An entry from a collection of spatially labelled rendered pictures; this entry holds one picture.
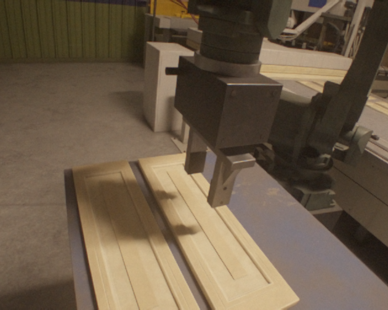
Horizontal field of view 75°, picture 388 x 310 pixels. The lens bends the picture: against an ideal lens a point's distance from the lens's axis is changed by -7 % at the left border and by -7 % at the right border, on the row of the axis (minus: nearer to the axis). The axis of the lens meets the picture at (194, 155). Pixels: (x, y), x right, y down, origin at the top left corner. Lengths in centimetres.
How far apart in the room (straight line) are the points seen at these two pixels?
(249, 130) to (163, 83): 283
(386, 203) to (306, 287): 166
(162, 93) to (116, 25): 393
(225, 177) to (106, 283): 34
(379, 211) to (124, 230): 199
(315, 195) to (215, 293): 131
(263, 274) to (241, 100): 42
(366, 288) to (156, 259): 54
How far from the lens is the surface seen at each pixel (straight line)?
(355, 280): 84
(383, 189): 232
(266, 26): 51
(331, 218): 208
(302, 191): 180
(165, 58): 327
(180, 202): 83
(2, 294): 203
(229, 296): 66
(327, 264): 83
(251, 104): 52
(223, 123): 51
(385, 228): 240
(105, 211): 79
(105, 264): 67
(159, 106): 342
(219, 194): 65
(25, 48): 710
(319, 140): 158
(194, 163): 75
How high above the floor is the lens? 160
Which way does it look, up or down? 30 degrees down
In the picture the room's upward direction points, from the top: 9 degrees clockwise
